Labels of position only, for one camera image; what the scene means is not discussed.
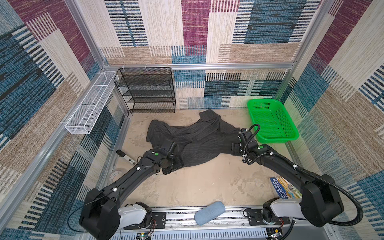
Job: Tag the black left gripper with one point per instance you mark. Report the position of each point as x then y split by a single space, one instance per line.
179 163

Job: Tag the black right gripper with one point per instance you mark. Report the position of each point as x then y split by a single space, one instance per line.
234 151

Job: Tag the dark pinstriped long sleeve shirt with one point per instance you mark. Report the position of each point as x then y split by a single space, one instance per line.
198 143

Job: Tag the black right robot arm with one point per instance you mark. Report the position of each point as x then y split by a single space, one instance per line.
320 202

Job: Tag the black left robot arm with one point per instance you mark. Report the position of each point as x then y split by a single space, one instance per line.
103 213

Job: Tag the green plastic basket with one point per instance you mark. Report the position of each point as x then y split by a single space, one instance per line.
276 124

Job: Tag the black white remote control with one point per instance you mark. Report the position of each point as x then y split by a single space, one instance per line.
123 155

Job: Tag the clear tape roll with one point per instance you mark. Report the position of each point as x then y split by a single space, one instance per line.
116 174

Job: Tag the colourful treehouse book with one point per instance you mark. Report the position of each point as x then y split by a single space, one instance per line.
283 189

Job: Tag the blue-grey fuzzy microphone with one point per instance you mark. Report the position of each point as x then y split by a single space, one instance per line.
209 213

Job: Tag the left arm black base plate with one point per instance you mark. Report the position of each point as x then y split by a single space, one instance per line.
158 217

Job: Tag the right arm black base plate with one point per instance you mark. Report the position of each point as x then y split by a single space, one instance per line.
264 217

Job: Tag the white slotted cable duct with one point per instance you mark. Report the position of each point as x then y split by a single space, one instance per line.
220 234

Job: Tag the black wire mesh shelf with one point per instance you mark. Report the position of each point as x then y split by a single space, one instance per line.
147 90

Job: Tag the white wire mesh tray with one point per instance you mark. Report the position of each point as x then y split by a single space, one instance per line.
89 110

